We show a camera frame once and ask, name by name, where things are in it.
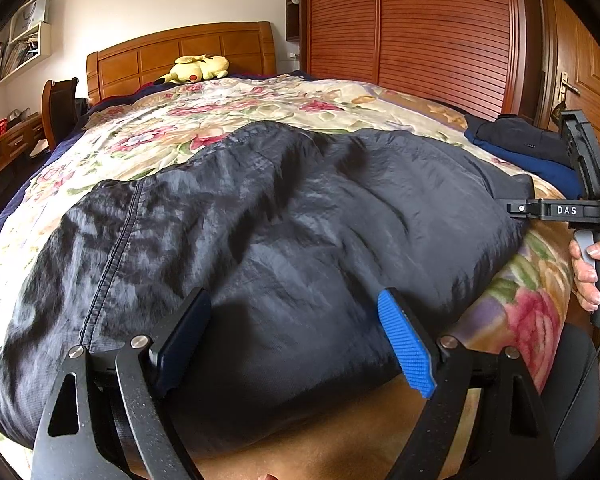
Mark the long wooden desk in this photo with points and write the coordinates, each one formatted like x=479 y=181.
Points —
x=10 y=145

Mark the wooden door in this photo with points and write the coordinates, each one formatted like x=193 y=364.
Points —
x=585 y=60

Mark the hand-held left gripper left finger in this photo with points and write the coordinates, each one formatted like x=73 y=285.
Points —
x=180 y=345

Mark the folded black garment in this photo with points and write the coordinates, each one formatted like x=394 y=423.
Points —
x=527 y=135

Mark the folded blue garment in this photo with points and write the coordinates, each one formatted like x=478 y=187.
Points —
x=540 y=172

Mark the floral blanket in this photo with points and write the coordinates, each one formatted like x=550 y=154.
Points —
x=205 y=115

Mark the white wall shelf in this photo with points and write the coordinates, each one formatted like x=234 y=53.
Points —
x=30 y=35

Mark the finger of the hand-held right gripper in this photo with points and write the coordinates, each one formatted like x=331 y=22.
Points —
x=555 y=210

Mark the wooden slatted wardrobe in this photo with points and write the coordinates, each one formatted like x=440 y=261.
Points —
x=430 y=35

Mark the wooden headboard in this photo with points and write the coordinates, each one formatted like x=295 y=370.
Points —
x=130 y=62

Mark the wooden corner shelf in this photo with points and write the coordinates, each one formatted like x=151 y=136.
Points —
x=293 y=0

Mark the person's right hand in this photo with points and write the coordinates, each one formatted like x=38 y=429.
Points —
x=587 y=280

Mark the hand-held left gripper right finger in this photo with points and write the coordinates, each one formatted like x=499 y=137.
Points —
x=410 y=345

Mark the dark wooden chair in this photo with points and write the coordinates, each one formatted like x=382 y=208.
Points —
x=60 y=105

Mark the yellow plush toy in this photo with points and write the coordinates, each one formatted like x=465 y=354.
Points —
x=200 y=67

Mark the black jacket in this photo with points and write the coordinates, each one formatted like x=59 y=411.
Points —
x=280 y=235

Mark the person's leg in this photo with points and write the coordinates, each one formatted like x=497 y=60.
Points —
x=575 y=390

